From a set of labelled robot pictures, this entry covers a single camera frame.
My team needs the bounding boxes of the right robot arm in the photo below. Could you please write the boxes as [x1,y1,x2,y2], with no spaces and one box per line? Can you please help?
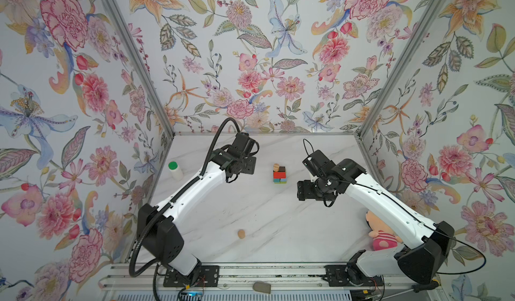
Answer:
[297,150,454,286]

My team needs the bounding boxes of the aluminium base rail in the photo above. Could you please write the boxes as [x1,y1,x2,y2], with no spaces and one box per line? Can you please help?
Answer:
[99,262,417,292]

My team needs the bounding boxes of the grey oval tag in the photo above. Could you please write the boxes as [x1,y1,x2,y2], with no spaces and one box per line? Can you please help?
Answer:
[252,282,272,294]

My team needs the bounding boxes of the red rectangular block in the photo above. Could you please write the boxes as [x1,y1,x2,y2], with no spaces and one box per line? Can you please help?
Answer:
[273,171,286,179]

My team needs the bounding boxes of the black handled screwdriver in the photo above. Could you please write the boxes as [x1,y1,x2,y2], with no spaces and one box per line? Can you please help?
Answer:
[381,280,440,300]

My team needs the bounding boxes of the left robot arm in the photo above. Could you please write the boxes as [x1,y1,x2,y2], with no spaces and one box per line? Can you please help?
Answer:
[129,132,260,286]

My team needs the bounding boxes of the white bottle green cap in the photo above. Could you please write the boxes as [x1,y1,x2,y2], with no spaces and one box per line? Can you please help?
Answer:
[168,161,184,181]

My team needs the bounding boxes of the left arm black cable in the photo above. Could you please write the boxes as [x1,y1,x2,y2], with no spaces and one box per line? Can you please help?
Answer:
[128,117,260,301]

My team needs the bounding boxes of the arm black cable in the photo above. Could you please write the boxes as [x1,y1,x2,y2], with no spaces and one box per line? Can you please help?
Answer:
[302,138,488,276]
[128,117,260,301]

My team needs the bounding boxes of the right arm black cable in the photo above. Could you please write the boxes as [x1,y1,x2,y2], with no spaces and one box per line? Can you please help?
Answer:
[302,138,488,276]

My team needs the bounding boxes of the pink plush doll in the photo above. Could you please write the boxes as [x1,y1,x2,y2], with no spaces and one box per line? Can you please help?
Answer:
[366,211,403,251]

